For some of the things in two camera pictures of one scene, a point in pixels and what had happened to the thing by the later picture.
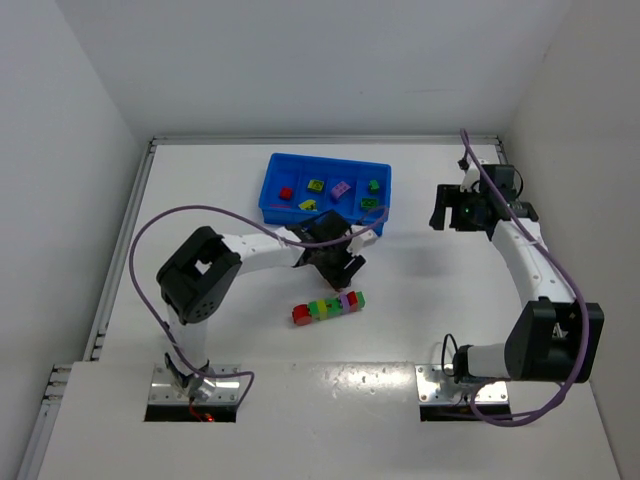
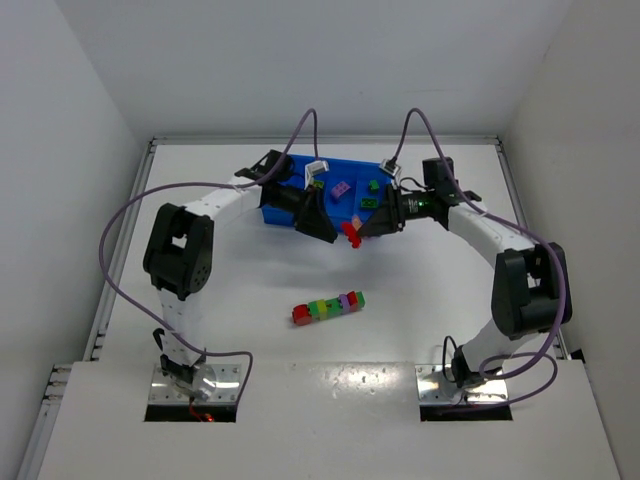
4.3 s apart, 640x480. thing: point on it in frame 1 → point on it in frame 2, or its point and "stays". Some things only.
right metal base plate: (436, 384) stays
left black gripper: (341, 267) → (307, 208)
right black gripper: (445, 206) → (391, 209)
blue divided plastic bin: (297, 187) stays
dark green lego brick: (369, 203) stays
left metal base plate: (164, 387) stays
